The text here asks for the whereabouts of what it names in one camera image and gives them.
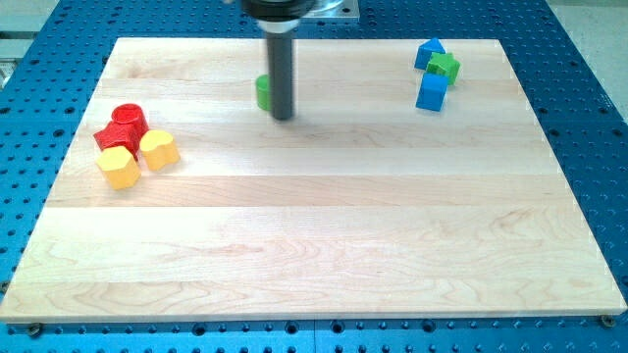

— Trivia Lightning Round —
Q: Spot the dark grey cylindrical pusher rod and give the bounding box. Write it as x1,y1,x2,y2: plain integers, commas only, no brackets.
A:
266,31,294,121

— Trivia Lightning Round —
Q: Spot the green circle block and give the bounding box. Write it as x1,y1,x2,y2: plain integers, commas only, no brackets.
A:
255,75,271,111

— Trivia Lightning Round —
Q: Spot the blue triangle block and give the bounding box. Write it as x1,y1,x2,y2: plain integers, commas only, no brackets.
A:
414,37,446,70

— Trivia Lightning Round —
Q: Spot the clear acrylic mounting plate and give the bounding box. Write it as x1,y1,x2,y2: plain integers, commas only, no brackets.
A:
303,0,360,23

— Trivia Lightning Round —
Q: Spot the blue cube block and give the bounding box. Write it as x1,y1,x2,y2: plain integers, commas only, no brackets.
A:
415,73,448,112

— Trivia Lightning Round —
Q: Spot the yellow heart block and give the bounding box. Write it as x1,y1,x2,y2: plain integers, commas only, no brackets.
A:
139,129,181,171

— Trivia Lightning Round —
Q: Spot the green star block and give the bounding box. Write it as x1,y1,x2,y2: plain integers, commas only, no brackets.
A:
426,53,461,85

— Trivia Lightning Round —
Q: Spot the red cylinder block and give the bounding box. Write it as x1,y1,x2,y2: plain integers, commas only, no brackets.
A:
111,103,149,138

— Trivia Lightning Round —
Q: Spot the red star block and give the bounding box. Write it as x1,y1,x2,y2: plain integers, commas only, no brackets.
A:
93,122,140,160

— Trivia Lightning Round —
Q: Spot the light wooden board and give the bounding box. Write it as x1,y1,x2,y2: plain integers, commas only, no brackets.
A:
1,37,626,324

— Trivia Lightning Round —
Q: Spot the yellow hexagon block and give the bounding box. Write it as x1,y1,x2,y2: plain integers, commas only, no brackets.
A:
96,146,141,190

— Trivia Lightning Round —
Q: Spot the left board stop screw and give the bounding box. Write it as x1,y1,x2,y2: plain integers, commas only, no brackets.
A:
26,323,44,338

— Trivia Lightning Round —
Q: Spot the board stop screw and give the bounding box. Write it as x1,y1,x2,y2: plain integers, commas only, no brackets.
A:
600,315,616,328
26,323,44,338

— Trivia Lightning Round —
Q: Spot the right board stop screw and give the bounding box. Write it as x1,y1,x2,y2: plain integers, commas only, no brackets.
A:
600,315,616,328

